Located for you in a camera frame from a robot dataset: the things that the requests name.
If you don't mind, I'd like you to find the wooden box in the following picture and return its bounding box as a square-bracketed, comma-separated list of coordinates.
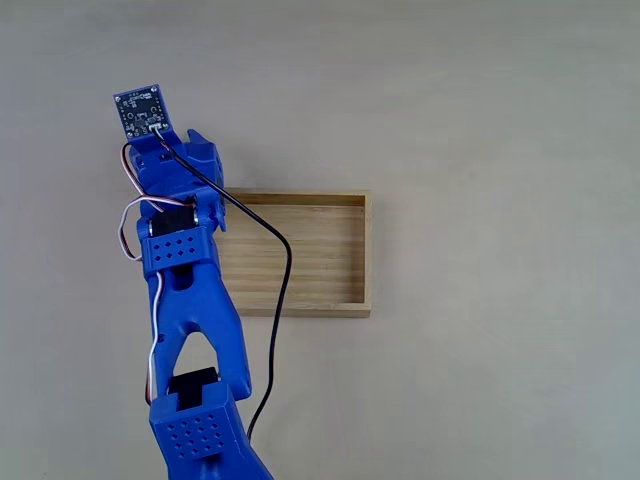
[214, 188, 374, 320]

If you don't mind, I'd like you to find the white red black servo wire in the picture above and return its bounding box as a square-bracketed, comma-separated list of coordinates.
[117, 196, 194, 406]
[120, 142, 194, 211]

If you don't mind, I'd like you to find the camera circuit board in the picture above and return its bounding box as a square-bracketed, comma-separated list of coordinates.
[112, 83, 176, 140]

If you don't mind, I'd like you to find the black camera cable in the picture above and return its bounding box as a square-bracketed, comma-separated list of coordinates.
[158, 128, 293, 444]

